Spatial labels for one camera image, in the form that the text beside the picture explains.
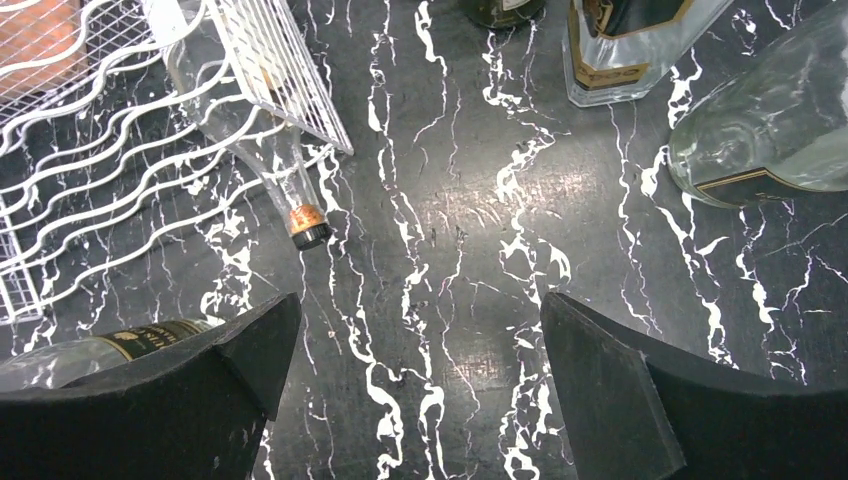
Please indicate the clear bottle black gold label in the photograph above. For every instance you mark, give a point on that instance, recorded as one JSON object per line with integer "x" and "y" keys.
{"x": 58, "y": 365}

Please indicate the white wire wine rack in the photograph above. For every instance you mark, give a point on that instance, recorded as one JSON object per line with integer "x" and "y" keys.
{"x": 81, "y": 160}

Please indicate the dark green wine bottle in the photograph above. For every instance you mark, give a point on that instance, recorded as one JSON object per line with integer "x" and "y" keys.
{"x": 499, "y": 14}

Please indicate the wooden board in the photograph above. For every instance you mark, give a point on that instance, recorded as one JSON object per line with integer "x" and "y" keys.
{"x": 38, "y": 46}

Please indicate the square clear bottle gold label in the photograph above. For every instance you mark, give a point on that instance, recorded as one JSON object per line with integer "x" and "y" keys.
{"x": 616, "y": 51}

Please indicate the tall clear bottle black label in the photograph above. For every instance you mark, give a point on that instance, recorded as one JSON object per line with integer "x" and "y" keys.
{"x": 775, "y": 131}

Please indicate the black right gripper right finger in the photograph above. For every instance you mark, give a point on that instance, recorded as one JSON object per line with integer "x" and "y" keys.
{"x": 635, "y": 407}

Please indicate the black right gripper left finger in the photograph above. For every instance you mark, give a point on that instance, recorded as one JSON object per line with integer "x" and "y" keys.
{"x": 195, "y": 409}

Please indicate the clear bottle copper cap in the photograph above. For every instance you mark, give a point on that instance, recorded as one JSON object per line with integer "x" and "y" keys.
{"x": 196, "y": 62}

